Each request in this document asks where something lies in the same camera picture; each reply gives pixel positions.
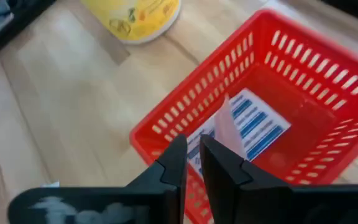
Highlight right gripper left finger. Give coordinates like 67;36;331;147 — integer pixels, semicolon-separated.
125;133;188;188

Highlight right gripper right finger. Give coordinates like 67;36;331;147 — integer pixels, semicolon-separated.
199;133;291;188

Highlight plain white bandage wrapper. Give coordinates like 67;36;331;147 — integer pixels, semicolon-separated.
213;95;248;161

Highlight blue striped bandage wrapper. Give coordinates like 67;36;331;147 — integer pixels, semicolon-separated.
186;88;291;175

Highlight red plastic basket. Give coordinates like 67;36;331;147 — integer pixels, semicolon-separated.
129;8;358;224

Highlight wipes canister with white lid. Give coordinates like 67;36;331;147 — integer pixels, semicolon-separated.
79;0;182;44

